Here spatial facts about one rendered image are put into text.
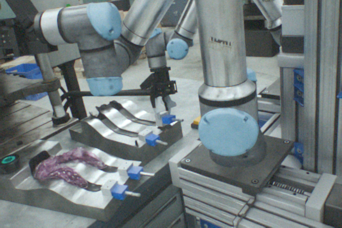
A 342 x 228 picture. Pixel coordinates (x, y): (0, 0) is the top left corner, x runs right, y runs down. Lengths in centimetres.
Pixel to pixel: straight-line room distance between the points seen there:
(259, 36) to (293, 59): 424
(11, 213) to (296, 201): 96
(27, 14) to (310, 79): 66
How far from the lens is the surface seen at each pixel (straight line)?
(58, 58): 204
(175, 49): 116
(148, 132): 134
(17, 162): 136
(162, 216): 153
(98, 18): 67
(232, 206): 94
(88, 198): 117
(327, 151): 96
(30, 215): 131
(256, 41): 521
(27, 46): 79
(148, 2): 76
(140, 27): 78
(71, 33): 71
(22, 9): 78
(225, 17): 60
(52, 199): 124
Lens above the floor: 153
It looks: 22 degrees down
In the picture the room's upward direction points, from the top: 9 degrees counter-clockwise
